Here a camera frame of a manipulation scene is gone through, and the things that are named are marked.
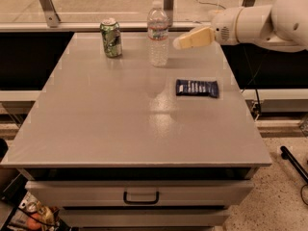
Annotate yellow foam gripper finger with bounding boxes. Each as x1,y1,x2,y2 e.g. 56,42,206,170
173,29,215,49
190,25,212,33

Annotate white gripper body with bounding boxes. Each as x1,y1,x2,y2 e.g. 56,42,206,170
211,7,243,45

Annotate clear plastic water bottle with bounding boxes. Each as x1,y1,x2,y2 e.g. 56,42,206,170
147,1,169,66

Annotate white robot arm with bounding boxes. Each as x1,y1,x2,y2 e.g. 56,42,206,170
173,0,308,53

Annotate dark blue snack packet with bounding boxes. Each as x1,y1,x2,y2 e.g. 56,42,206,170
176,79,219,98

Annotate green soda can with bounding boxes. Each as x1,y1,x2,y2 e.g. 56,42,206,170
100,18,122,58

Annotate black bar on floor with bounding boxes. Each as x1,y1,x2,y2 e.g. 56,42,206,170
280,146,308,184

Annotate upper grey drawer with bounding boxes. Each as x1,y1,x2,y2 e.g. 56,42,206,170
26,180,253,208

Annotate grey drawer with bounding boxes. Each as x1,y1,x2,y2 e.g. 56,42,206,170
26,180,253,208
60,209,230,228

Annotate lower grey drawer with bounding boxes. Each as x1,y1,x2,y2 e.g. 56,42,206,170
60,209,230,228

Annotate clutter box lower left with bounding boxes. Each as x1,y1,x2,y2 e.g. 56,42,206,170
5,192,63,231

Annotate middle metal window bracket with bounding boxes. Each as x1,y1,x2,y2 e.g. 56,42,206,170
163,0,174,27

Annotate black cable by window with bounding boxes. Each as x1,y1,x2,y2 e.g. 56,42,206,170
192,0,273,114

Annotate left metal window bracket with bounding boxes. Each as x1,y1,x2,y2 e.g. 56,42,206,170
39,0,61,28

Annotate black drawer handle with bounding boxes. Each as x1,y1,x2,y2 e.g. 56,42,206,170
123,192,160,205

